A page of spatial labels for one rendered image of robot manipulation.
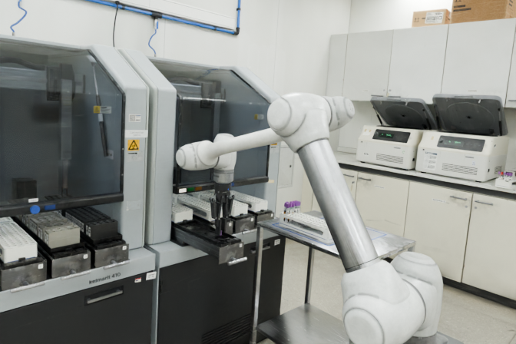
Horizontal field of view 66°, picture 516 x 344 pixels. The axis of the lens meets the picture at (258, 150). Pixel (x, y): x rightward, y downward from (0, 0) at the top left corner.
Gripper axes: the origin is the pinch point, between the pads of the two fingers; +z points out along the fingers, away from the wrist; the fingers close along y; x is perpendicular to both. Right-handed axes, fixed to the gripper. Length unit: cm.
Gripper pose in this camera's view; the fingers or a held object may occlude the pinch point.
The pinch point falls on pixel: (220, 226)
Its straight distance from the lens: 181.2
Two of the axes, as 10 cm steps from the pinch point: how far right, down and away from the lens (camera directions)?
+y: -7.1, 0.4, -7.1
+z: -0.6, 9.9, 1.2
